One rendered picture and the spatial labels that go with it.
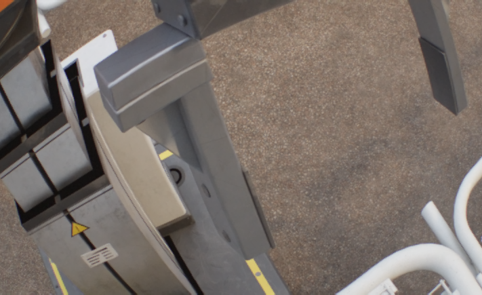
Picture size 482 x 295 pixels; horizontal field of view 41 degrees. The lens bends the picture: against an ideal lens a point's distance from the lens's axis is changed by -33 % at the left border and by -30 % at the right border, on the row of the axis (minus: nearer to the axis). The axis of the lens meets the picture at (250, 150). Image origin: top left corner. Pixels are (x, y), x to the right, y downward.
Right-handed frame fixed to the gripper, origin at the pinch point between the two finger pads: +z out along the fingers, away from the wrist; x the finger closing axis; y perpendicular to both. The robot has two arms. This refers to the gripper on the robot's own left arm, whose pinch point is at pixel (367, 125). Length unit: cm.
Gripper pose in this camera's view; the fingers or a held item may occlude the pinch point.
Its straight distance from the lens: 37.2
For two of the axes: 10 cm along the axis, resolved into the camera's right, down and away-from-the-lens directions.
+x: 8.4, -4.7, 2.5
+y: 4.6, 3.8, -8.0
